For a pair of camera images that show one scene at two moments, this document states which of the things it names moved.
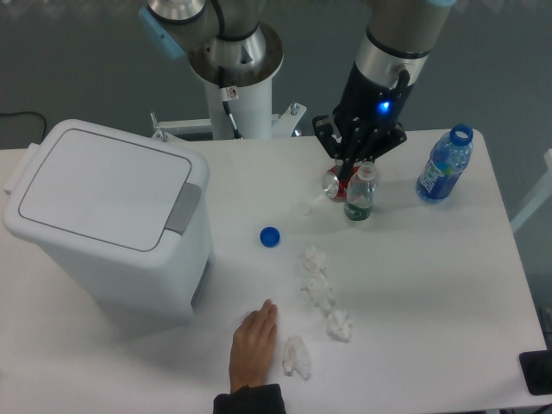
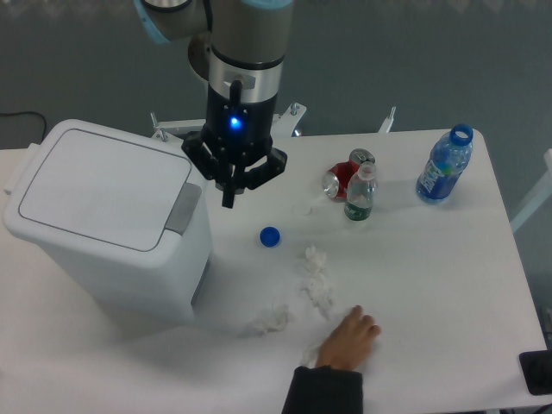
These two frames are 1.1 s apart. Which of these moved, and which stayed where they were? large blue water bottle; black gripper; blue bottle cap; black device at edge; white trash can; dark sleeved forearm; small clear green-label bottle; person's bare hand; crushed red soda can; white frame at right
Moved: black gripper; dark sleeved forearm; person's bare hand
Stayed: white frame at right; black device at edge; blue bottle cap; white trash can; crushed red soda can; large blue water bottle; small clear green-label bottle
